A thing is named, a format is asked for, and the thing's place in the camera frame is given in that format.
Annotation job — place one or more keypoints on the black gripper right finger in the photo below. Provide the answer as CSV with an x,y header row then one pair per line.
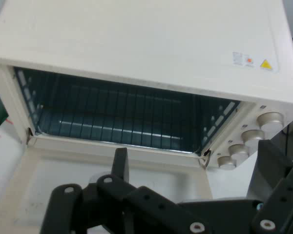
x,y
283,190

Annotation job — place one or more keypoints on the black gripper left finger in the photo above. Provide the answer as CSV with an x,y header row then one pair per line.
x,y
136,202

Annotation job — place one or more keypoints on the glass oven door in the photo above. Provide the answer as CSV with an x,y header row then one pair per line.
x,y
63,168

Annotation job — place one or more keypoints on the beige oven knob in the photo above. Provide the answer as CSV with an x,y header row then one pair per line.
x,y
271,120
253,138
238,152
226,162

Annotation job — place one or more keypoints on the warning label sticker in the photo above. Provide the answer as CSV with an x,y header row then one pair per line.
x,y
255,62

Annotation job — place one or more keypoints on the cream toaster oven body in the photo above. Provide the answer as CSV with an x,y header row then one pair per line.
x,y
136,36

